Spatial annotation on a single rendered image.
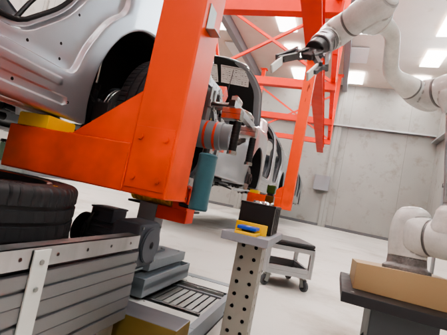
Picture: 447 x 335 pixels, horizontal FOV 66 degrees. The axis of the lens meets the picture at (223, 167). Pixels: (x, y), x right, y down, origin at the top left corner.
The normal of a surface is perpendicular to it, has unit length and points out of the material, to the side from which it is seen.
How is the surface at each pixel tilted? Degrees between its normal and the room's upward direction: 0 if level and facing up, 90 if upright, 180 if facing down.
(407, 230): 86
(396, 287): 90
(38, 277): 90
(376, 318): 90
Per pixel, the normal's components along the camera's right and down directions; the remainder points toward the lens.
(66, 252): 0.94, 0.17
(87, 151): -0.28, -0.13
